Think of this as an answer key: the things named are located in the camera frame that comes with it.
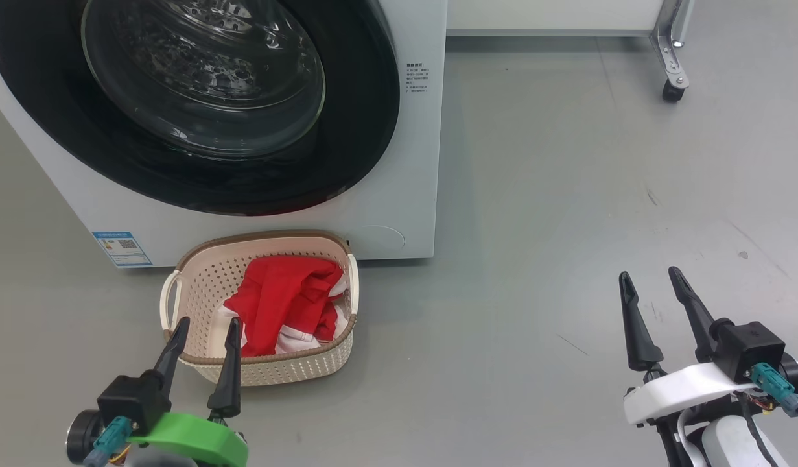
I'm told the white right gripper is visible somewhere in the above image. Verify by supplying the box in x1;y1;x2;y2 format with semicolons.
618;266;759;425

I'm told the right camera cable teal plug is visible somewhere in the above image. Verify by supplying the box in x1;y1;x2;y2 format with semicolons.
749;363;798;425

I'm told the red white-trimmed garment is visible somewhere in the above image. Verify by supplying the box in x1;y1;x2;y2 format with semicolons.
217;255;347;357

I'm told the cream perforated laundry basket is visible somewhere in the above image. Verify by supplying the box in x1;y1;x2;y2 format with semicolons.
159;230;360;387

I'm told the black twisted right arm cable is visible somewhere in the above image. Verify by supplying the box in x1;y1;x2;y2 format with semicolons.
738;391;780;467

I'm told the wheeled metal stand leg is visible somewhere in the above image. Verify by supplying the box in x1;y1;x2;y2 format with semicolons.
446;0;696;88

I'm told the red printed jersey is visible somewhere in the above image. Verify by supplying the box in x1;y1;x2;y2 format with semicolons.
313;272;349;344

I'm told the white front-load washing machine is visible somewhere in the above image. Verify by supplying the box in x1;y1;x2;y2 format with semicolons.
0;0;448;270

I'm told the blue white energy label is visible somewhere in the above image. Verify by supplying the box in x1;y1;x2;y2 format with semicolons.
92;232;153;268

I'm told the camera cable teal plug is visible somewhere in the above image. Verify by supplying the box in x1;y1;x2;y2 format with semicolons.
82;416;134;467
749;363;798;425

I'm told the left camera cable teal plug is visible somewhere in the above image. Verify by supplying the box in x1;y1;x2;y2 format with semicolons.
82;416;134;467

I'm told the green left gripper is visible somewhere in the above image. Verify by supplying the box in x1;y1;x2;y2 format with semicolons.
128;316;249;467

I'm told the printed text notice label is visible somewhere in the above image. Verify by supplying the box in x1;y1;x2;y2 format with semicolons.
405;62;429;95

